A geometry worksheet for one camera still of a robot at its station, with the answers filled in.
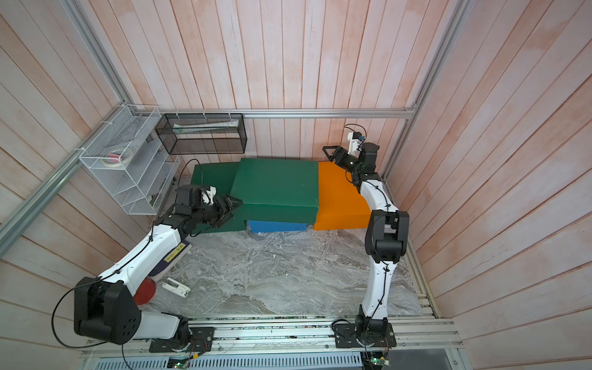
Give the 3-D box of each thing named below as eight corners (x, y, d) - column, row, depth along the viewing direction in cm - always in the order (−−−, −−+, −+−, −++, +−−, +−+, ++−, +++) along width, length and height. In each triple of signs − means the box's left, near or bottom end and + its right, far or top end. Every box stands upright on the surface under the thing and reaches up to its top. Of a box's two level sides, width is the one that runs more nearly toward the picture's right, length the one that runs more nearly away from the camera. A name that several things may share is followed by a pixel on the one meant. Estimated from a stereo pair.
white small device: (165, 288, 86) (161, 285, 83) (171, 280, 88) (167, 277, 85) (185, 298, 84) (182, 295, 81) (191, 289, 86) (188, 286, 83)
